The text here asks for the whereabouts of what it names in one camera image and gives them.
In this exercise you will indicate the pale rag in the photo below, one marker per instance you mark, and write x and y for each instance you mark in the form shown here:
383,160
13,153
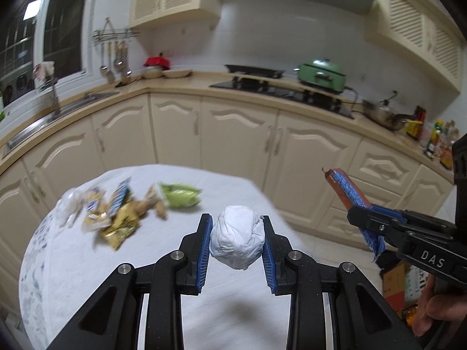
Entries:
43,70

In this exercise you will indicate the white paper ball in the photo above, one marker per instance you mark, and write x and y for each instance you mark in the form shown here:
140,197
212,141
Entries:
237,237

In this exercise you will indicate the row of condiment bottles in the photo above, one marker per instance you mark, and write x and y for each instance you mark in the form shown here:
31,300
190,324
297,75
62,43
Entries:
434,142

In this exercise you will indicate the yellow snack bag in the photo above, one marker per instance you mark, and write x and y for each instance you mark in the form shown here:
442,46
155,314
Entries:
122,224

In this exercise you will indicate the cream lattice upper cabinet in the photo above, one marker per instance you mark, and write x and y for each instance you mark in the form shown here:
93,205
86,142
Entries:
419,32
175,0

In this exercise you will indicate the clear plastic bag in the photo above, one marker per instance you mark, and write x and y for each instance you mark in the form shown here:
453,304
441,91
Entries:
69,206

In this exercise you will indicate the steel wok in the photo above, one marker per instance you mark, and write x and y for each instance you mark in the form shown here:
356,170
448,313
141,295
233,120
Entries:
383,116

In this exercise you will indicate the green electric cooker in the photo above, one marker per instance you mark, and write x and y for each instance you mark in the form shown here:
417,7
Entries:
321,76

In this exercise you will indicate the kitchen window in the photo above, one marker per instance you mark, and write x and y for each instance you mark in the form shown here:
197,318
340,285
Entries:
62,25

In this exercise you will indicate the cream cabinet drawer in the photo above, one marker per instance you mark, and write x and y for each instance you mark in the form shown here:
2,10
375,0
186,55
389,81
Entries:
386,197
335,226
379,164

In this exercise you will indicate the yellow white snack packet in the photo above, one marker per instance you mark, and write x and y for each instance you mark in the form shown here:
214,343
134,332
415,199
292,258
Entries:
95,207

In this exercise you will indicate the tan snack packet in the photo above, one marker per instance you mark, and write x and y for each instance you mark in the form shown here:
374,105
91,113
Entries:
157,200

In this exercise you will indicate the black gas stove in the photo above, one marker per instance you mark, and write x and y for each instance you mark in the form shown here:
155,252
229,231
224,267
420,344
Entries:
284,93

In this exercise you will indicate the lime green snack packet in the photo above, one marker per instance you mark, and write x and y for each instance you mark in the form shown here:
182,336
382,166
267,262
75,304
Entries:
180,195

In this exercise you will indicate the cream base cabinets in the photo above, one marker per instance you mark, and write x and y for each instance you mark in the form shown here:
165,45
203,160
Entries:
237,135

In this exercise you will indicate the steel sink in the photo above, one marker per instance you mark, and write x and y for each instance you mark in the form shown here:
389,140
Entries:
73,102

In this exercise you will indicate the red lidded bowl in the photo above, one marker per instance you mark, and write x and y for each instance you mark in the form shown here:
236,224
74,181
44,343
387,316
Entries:
157,62

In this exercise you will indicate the blue orange wrapper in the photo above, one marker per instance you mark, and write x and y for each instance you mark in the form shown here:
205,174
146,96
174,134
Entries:
346,189

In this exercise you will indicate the shallow white dish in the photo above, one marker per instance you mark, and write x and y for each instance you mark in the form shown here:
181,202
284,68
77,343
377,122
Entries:
177,74

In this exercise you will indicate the white green printed box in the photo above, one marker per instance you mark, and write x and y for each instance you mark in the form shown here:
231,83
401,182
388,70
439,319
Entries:
419,284

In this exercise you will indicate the white bowl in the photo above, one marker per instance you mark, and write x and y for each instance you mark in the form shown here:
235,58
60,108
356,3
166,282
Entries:
152,73

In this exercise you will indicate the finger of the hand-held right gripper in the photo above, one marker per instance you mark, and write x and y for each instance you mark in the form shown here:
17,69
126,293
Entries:
379,228
419,217

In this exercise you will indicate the steel skimmer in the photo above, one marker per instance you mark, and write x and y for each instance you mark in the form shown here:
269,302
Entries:
117,63

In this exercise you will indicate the steel spatula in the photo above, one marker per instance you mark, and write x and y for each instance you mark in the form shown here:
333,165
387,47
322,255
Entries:
110,74

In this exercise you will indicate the yellow oil bottle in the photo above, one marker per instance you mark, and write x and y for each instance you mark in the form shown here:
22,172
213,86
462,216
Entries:
410,315

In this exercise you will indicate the person's right hand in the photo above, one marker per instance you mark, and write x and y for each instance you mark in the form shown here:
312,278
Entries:
434,306

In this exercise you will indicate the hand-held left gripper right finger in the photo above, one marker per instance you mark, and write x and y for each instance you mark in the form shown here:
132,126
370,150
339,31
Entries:
268,255

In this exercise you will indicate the cardboard box with red base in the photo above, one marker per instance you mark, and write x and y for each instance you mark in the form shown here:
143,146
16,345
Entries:
396,288

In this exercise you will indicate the dark blue snack packet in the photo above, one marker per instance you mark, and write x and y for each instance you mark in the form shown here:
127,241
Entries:
120,193

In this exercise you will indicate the white towel covered table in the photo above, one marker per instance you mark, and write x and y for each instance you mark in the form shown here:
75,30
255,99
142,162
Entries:
91,262

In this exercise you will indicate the steel faucet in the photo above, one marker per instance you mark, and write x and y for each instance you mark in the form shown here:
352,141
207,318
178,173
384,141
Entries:
55,98

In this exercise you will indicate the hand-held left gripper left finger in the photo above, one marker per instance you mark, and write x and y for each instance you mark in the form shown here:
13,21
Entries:
204,251

